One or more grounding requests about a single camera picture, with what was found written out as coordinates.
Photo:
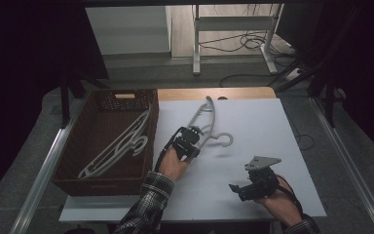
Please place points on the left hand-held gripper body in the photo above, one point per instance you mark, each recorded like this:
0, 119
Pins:
185, 146

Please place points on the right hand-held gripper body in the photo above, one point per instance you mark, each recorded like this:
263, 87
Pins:
263, 182

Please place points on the grey plastic clothes hanger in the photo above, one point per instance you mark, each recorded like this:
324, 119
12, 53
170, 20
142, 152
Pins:
142, 121
212, 112
102, 164

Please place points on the brown woven basket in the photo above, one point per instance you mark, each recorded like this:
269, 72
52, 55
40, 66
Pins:
78, 156

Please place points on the person's left hand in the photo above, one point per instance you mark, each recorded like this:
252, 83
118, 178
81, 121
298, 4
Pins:
173, 165

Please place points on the person's right hand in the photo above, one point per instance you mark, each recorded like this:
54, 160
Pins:
282, 204

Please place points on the white table board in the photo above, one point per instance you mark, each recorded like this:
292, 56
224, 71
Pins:
256, 130

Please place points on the white power strip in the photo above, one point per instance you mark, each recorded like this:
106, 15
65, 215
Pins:
292, 74

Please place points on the white cabinet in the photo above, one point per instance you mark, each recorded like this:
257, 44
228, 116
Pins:
126, 29

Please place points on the dark curtain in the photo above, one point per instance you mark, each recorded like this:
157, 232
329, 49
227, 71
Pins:
19, 65
370, 65

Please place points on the white desk frame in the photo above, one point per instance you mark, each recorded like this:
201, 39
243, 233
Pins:
196, 48

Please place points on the metal rail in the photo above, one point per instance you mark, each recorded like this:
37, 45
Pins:
354, 169
42, 182

